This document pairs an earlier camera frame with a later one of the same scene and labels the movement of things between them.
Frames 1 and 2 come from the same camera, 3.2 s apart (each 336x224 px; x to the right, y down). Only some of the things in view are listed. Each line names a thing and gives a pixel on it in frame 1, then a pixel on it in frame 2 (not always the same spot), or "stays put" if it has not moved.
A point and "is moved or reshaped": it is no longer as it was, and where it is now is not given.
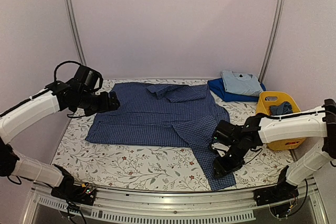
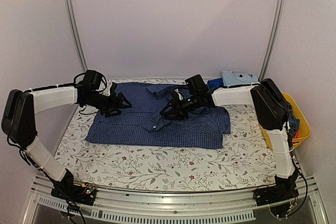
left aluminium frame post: [67, 4] stays put
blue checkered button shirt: [171, 115] is moved or reshaped
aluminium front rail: [229, 207] stays put
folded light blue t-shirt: [238, 83] stays put
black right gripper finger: [218, 173] -> [173, 115]
